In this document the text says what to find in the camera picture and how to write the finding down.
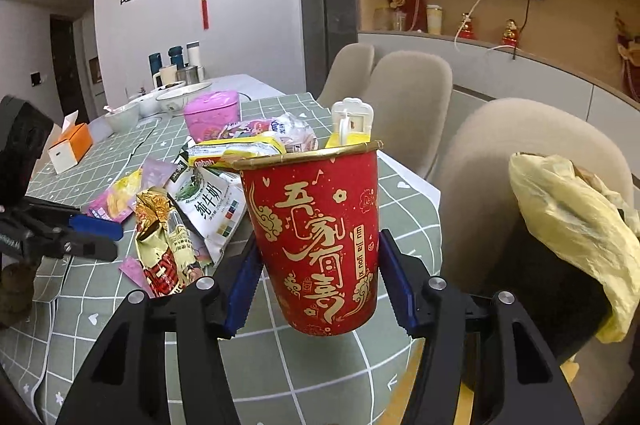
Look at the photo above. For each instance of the teal bottle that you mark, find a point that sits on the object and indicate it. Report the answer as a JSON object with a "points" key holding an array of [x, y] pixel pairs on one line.
{"points": [[154, 67]]}

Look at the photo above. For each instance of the white mug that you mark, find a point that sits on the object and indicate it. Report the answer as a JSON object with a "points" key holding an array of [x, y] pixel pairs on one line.
{"points": [[165, 77]]}

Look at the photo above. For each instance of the green white milk pouch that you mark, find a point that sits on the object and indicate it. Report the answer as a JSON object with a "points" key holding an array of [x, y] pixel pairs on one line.
{"points": [[212, 210]]}

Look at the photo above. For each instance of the yellow silver snack wrapper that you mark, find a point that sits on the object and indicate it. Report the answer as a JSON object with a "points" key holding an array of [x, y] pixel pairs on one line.
{"points": [[240, 150]]}

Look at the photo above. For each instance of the dark teal thermos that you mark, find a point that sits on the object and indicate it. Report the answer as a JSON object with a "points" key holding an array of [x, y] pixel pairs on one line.
{"points": [[175, 57]]}

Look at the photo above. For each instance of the white cabinet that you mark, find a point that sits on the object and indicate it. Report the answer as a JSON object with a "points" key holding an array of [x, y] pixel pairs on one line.
{"points": [[525, 75]]}

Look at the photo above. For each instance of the small yellow packet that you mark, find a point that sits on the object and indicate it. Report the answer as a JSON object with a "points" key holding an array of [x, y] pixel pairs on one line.
{"points": [[357, 139]]}

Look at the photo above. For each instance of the pink plastic container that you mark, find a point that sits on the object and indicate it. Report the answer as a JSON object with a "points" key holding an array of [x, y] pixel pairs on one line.
{"points": [[210, 115]]}

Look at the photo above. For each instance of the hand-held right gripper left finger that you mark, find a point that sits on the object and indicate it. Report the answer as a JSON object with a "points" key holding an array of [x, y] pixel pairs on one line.
{"points": [[242, 287]]}

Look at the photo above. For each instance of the gold red snack wrapper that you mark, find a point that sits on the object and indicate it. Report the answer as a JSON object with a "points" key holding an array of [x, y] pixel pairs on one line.
{"points": [[167, 250]]}

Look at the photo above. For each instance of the beige chair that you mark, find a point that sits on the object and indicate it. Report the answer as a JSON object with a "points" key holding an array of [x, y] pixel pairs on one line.
{"points": [[410, 105], [500, 165], [347, 70]]}

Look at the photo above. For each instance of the steel cup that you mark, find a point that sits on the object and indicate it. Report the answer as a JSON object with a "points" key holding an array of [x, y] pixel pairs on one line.
{"points": [[189, 74]]}

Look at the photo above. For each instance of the small framed picture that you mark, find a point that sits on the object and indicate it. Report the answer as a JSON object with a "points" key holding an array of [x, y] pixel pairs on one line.
{"points": [[95, 70]]}

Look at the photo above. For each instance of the small white bowl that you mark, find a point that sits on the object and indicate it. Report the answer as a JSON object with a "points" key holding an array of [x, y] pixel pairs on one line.
{"points": [[148, 105]]}

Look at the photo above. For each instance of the pink printed wrapper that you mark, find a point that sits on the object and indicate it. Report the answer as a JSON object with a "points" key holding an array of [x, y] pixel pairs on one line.
{"points": [[247, 129]]}

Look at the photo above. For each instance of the pink yellow snack wrapper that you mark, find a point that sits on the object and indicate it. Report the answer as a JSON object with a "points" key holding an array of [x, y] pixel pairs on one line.
{"points": [[117, 197]]}

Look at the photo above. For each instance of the red gift box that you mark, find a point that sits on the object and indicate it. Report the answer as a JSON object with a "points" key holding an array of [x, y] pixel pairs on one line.
{"points": [[414, 12]]}

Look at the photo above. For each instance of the red paper cup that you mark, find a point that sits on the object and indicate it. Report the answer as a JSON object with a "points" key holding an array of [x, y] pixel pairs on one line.
{"points": [[315, 245]]}

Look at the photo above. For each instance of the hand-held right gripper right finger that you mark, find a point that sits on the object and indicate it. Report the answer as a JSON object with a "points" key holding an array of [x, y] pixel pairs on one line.
{"points": [[397, 292]]}

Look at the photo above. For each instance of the white thermos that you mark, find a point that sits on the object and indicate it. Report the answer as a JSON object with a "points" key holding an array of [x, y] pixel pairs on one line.
{"points": [[193, 55]]}

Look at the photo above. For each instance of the orange white tissue box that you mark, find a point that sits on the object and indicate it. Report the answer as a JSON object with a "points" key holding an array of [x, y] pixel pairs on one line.
{"points": [[70, 147]]}

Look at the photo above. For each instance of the white crumpled wrapper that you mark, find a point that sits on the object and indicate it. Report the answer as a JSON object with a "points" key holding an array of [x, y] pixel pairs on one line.
{"points": [[295, 132]]}

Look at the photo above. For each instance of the light purple sachet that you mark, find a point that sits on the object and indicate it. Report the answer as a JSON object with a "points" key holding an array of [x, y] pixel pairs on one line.
{"points": [[159, 172]]}

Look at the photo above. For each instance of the dark door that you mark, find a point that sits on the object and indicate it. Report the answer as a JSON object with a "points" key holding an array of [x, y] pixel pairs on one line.
{"points": [[67, 70]]}

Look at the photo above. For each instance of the large patterned bowl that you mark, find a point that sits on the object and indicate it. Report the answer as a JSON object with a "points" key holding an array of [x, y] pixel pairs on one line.
{"points": [[182, 97]]}

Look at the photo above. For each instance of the red plush decoration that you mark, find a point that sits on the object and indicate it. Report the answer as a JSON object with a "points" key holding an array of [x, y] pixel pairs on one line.
{"points": [[629, 55]]}

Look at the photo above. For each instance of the glass jar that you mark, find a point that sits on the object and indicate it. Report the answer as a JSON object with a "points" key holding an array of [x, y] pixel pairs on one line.
{"points": [[381, 19]]}

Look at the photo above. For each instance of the red gold figurine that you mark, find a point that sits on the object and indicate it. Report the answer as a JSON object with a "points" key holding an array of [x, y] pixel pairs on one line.
{"points": [[466, 27], [510, 34]]}

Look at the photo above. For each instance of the white plastic piece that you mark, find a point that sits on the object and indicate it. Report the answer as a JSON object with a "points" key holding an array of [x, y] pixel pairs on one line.
{"points": [[352, 117]]}

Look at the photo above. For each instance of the white yellow tumbler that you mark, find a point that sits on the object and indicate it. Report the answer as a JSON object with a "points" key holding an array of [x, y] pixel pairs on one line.
{"points": [[434, 20]]}

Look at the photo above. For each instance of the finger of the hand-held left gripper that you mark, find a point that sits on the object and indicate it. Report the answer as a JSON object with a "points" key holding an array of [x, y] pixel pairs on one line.
{"points": [[85, 249], [95, 227]]}

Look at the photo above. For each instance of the small pink wrapper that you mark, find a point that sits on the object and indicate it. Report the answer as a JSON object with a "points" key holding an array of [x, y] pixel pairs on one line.
{"points": [[135, 272]]}

